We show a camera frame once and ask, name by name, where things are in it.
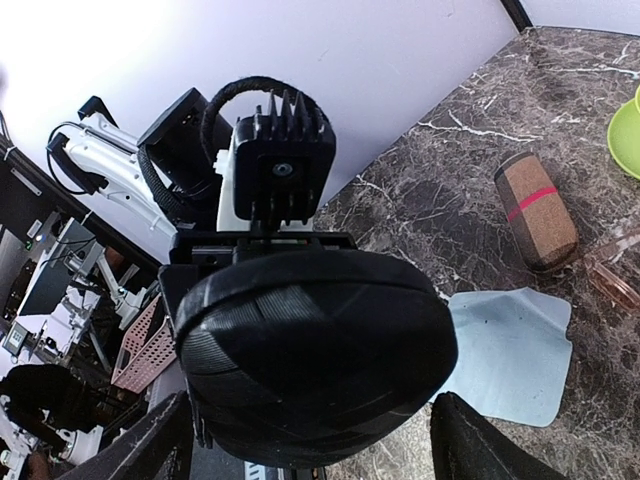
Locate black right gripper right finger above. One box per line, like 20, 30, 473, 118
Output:
430, 392, 564, 480

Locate pink perforated basket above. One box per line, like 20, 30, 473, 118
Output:
111, 295, 176, 394

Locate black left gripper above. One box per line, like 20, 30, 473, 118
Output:
158, 230, 357, 338

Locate left light blue cloth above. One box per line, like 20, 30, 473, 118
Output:
440, 288, 573, 427

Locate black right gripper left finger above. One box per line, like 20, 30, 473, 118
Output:
62, 391, 193, 480

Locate right black frame post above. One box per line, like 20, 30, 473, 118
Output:
500, 0, 533, 33

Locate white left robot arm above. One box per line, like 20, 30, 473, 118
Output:
46, 76, 355, 336

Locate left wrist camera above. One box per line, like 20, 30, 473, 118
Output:
213, 89, 337, 232

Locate black checkered glasses case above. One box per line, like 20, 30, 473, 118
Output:
175, 250, 458, 468

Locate green plastic plate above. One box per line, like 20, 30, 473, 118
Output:
607, 100, 640, 180

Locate pink translucent sunglasses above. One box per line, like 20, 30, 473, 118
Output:
584, 227, 639, 314

